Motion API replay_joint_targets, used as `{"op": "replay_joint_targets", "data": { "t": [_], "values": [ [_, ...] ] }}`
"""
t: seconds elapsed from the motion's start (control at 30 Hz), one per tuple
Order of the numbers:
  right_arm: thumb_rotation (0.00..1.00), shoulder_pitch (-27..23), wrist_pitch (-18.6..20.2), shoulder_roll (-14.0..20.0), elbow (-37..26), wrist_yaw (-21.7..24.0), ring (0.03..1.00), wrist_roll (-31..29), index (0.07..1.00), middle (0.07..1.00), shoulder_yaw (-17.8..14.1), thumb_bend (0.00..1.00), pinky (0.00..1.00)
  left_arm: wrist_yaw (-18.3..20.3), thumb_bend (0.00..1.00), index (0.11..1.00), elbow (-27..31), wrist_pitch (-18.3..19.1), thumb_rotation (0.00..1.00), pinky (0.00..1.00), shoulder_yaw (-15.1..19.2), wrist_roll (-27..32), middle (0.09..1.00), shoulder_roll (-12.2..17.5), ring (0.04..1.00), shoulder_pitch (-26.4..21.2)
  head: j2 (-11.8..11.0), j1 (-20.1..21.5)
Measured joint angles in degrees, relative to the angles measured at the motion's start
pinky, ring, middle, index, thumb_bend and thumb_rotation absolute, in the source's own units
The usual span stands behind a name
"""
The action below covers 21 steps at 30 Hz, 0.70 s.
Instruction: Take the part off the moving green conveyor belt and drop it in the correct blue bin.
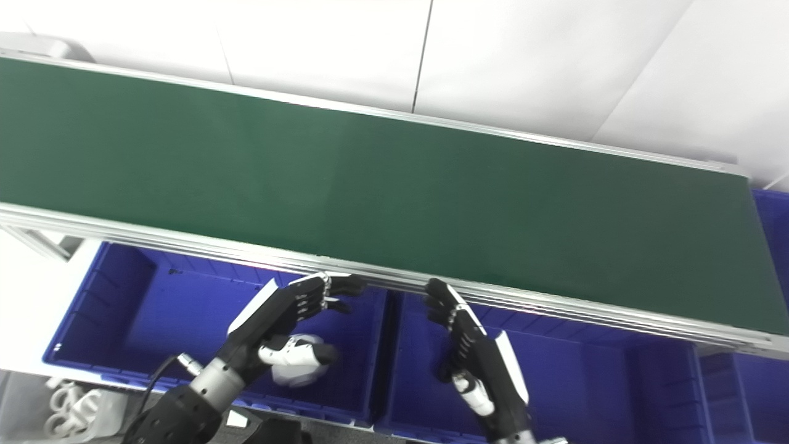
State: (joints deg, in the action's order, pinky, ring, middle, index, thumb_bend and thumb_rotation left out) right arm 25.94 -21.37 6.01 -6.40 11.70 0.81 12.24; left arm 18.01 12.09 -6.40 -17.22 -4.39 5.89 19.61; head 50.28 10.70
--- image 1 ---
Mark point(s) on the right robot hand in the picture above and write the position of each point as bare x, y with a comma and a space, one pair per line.
487, 370

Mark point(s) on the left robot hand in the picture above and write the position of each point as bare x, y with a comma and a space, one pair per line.
271, 320

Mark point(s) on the white plastic part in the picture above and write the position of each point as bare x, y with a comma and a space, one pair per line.
302, 373

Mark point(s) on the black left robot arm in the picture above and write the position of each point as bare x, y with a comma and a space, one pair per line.
185, 413

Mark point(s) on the green conveyor belt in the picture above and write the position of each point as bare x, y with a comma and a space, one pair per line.
246, 250
394, 203

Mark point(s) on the blue plastic bin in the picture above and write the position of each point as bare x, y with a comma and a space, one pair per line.
585, 382
154, 320
758, 394

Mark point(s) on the aluminium conveyor leg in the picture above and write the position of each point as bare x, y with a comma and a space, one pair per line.
43, 243

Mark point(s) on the grey conveyor motor housing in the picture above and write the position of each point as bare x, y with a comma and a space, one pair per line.
43, 46

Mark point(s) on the clear box of white parts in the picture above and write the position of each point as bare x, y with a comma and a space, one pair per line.
74, 410

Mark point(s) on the thin white rod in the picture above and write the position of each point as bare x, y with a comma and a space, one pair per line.
778, 182

